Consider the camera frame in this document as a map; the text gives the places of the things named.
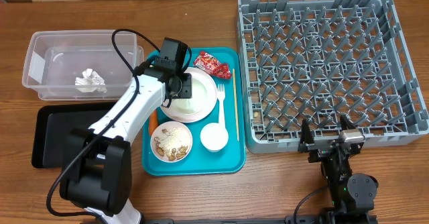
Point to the large white plate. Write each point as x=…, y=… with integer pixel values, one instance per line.
x=207, y=106

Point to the red snack wrapper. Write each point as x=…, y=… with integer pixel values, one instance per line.
x=212, y=66

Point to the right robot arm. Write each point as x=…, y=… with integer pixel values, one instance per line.
x=352, y=194

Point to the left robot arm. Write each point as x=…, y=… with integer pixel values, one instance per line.
x=96, y=173

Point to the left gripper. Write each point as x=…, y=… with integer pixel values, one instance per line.
x=188, y=90

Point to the white plastic cup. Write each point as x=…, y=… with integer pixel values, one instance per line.
x=214, y=137

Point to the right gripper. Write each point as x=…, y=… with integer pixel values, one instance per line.
x=309, y=143

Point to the grey dish rack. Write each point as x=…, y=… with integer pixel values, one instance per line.
x=315, y=60

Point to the small bowl with nuts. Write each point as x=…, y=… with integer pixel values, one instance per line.
x=171, y=142

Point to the white napkin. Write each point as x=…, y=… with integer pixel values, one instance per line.
x=90, y=82
x=194, y=104

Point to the black plastic tray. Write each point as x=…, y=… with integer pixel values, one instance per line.
x=53, y=125

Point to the white plastic fork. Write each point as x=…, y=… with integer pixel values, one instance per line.
x=221, y=98

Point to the wooden chopstick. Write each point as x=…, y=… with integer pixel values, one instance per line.
x=236, y=105

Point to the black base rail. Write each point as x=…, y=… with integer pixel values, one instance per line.
x=301, y=219

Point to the clear plastic bin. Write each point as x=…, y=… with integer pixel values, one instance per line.
x=55, y=58

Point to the teal plastic tray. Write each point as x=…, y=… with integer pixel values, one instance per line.
x=201, y=161

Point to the orange carrot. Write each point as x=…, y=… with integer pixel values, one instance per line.
x=153, y=122

